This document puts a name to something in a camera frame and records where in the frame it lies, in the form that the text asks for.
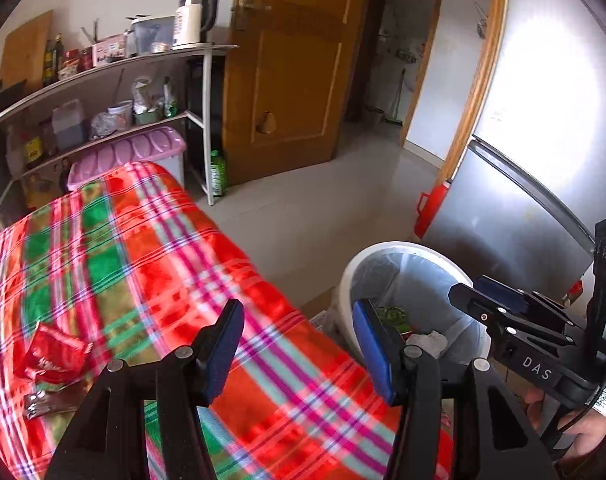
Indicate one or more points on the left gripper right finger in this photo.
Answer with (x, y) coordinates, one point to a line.
(408, 378)

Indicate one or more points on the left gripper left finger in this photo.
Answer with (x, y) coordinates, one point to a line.
(189, 378)

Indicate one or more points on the white tissue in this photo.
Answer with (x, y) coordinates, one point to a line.
(433, 343)

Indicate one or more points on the green snack wrapper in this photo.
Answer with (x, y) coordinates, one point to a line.
(395, 318)

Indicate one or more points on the red snack wrapper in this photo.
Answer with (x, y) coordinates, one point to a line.
(53, 357)

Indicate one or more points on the dark brown wrapper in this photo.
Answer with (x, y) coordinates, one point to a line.
(64, 400)

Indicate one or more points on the white trash bin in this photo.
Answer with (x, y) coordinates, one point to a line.
(415, 280)

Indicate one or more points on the white kitchen shelf rack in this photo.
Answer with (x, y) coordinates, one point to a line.
(102, 86)

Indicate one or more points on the person's right hand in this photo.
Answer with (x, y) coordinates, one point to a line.
(588, 432)

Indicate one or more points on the plaid red green tablecloth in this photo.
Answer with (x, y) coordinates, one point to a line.
(132, 265)

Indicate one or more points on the red plastic container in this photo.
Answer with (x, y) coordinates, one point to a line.
(427, 207)

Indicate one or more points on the silver refrigerator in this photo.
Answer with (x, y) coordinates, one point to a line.
(545, 114)

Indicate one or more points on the green bottle on floor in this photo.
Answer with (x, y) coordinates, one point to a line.
(218, 174)

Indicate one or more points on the purple lid storage bin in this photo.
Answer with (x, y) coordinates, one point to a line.
(163, 145)

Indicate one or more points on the white plastic tub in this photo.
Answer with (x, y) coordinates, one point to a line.
(121, 113)

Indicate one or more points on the yellow label sauce bottle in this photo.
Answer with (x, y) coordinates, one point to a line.
(32, 146)

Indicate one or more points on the white oil jug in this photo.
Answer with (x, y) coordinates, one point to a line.
(68, 125)

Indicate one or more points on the black frying pan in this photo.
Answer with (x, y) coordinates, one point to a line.
(11, 94)

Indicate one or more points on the pink utensil holder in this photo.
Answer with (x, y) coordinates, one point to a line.
(109, 50)

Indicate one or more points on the clear plastic storage box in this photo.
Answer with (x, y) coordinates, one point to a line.
(153, 34)

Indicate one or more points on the dark sauce bottle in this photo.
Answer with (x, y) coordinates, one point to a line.
(57, 57)

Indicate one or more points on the wooden cutting board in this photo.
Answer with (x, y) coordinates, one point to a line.
(24, 53)

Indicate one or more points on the white electric kettle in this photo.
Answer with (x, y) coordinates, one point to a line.
(193, 21)

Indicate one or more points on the wooden door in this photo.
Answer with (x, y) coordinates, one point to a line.
(286, 83)

